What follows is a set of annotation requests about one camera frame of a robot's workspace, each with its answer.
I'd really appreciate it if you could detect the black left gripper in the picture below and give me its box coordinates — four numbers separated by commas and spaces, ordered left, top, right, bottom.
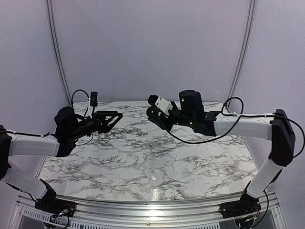
67, 110, 122, 141

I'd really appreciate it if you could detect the black round charging case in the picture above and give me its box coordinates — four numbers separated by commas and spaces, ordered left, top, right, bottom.
146, 106, 158, 118

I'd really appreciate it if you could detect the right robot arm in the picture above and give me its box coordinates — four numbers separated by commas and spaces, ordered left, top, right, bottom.
147, 90, 295, 214

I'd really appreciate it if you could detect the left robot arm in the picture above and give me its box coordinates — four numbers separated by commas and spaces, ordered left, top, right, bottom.
0, 106, 123, 212

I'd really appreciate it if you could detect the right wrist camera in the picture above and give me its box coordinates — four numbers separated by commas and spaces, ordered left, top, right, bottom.
148, 95, 173, 115

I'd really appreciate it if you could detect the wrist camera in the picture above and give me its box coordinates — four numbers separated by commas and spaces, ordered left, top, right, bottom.
87, 91, 98, 119
148, 95, 173, 115

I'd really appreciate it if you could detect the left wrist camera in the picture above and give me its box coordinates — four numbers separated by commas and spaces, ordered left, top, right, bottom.
87, 91, 98, 119

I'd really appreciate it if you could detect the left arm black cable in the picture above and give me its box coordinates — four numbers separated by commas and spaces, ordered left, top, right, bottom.
41, 89, 96, 146

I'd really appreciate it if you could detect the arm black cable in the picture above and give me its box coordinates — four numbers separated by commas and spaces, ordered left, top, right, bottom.
157, 97, 244, 144
41, 89, 96, 146

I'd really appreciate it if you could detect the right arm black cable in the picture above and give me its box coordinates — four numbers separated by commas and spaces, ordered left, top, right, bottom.
157, 97, 244, 144

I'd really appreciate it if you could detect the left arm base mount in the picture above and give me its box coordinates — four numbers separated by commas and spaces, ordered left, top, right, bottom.
35, 179, 76, 217

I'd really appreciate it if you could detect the aluminium front rail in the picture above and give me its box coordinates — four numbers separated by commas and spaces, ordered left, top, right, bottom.
14, 190, 279, 229

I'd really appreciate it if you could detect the right corner aluminium post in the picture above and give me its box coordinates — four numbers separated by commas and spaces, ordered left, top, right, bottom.
227, 0, 257, 99

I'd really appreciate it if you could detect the corner aluminium post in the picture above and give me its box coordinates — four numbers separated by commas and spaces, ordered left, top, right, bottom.
227, 0, 257, 99
45, 0, 71, 105

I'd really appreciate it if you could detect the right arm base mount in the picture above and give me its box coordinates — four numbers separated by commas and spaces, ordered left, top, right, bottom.
218, 182, 261, 219

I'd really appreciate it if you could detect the left corner aluminium post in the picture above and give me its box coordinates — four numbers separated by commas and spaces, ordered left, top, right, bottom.
45, 0, 71, 105

